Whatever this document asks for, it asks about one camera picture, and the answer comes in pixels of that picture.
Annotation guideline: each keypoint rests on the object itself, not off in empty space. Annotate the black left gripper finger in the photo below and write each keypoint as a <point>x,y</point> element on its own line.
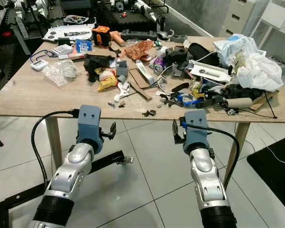
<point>112,131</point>

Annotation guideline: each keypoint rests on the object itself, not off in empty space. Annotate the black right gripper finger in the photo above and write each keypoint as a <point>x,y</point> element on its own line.
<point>176,134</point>

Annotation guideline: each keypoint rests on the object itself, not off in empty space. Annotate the metal caster wheel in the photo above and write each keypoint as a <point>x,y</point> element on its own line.
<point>128,160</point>

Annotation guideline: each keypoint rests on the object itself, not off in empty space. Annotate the blue black tool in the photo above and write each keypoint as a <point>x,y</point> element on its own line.
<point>184,98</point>

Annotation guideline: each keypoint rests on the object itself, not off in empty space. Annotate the small black clip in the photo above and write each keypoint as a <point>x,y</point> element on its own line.
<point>148,113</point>

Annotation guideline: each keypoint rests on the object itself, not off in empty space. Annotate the crumpled white paper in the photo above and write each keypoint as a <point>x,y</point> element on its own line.
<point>121,92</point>

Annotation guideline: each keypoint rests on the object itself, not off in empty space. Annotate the brown wooden stick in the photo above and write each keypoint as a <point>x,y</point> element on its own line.
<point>140,90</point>

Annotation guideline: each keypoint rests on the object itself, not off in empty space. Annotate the light wooden table leg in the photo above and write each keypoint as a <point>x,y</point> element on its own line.
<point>237,147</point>
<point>53,142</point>

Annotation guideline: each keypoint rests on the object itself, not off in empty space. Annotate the yellow snack bag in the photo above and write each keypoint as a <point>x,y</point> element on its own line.
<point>107,80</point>

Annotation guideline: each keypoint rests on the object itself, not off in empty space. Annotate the brown cardboard piece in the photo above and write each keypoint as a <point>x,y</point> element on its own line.
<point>137,77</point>

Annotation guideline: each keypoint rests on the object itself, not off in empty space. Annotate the beige cylinder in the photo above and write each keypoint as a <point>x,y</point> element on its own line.
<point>238,102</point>

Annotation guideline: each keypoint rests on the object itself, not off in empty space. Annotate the white flat box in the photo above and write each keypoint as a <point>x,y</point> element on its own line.
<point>210,72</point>

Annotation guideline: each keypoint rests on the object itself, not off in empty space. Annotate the white tube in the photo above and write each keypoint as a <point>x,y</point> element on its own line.
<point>145,72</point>

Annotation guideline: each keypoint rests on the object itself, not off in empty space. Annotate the purple drink can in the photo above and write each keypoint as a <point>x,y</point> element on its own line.
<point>158,63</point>

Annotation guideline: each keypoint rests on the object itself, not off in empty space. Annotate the black blocky device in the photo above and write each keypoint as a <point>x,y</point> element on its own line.
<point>175,57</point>

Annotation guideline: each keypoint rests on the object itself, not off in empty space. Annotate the crumpled clear plastic bag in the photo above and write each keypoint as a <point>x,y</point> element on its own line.
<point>61,71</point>

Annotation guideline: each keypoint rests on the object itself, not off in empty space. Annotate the black case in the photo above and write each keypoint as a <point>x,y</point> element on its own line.
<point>198,51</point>

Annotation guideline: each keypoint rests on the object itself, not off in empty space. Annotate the orange patterned plastic wrapper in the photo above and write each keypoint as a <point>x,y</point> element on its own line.
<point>137,49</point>

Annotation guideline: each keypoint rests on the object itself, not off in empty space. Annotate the small blue box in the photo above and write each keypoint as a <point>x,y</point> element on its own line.
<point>83,46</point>

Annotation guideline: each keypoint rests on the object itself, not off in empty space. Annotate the thin black rod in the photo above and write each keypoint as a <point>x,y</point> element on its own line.
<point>270,105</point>

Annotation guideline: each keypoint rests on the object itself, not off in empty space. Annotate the peach coloured cylinder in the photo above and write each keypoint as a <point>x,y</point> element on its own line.
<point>117,38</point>

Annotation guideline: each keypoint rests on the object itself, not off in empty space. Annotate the white calculator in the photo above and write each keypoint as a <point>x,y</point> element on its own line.
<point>61,50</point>

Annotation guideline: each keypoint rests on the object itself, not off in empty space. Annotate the black floor mat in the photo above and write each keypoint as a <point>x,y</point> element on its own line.
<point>273,166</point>

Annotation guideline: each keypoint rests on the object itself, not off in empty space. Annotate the plain white plastic bag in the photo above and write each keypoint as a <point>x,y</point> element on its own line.
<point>259,71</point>

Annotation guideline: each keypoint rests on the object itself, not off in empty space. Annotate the white blue plastic bag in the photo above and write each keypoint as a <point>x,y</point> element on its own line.
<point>235,46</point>

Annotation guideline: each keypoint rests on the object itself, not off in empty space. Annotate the long white robot shell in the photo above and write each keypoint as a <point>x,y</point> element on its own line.
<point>69,32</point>

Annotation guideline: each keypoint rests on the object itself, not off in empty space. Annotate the white drawer cabinet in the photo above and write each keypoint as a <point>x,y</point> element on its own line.
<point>232,16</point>

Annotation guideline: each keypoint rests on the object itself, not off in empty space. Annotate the white shelf unit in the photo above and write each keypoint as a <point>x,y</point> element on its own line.
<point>278,23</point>

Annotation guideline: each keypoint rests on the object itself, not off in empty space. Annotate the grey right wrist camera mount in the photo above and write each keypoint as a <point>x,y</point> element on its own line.
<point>196,128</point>

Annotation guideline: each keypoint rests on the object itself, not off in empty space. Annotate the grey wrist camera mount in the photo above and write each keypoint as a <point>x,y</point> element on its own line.
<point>89,122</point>
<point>196,128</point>

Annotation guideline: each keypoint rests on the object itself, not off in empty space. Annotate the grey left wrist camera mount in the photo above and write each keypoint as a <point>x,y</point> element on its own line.
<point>89,122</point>

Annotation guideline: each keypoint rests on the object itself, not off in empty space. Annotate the black metal cart frame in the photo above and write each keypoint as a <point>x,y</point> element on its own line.
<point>28,194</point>

